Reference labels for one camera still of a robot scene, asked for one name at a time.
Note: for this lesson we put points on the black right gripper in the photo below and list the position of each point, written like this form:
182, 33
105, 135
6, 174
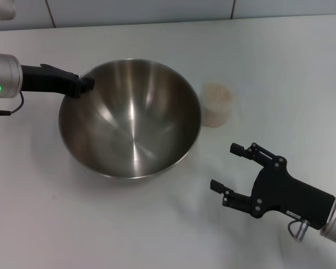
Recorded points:
285, 193

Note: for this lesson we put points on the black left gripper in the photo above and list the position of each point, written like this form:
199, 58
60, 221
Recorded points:
42, 79

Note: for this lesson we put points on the stainless steel mixing bowl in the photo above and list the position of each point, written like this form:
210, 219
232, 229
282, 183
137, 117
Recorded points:
128, 123

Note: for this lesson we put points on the clear plastic measuring cup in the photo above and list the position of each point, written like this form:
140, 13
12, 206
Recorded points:
219, 112

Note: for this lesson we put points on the white uncooked rice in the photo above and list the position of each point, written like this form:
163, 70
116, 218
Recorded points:
218, 93

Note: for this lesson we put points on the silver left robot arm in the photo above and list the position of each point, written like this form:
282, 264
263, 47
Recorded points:
5, 75

